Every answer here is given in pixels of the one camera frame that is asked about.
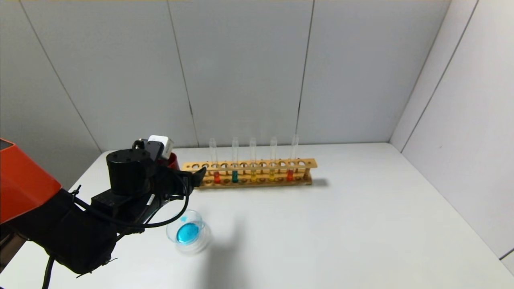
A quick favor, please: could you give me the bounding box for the dark red plastic cup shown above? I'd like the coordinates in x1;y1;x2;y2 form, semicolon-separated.
159;152;180;171

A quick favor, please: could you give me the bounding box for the glass beaker with blue liquid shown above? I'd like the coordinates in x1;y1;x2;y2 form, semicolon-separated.
166;209;211;254

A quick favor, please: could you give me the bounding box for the wooden test tube rack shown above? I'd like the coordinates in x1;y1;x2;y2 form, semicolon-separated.
182;158;318;190

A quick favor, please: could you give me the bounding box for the red liquid test tube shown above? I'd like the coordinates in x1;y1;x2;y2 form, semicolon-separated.
286;134;300;181
209;138;221;184

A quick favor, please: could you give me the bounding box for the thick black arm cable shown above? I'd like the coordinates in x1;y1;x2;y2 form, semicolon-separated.
41;255;56;289

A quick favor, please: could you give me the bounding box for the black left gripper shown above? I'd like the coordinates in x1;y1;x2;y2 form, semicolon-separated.
156;166;207;201

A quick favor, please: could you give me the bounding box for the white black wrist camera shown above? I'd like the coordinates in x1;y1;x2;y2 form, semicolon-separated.
146;135;175;160

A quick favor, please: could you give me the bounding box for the thin black camera cable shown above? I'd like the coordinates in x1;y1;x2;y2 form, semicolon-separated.
72;171;190;229

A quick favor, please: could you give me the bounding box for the teal liquid test tube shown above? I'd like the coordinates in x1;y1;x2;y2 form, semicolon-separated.
231;137;240;183

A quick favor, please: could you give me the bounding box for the yellow liquid test tube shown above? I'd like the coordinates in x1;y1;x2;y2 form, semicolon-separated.
249;137;257;183
269;137;278;181

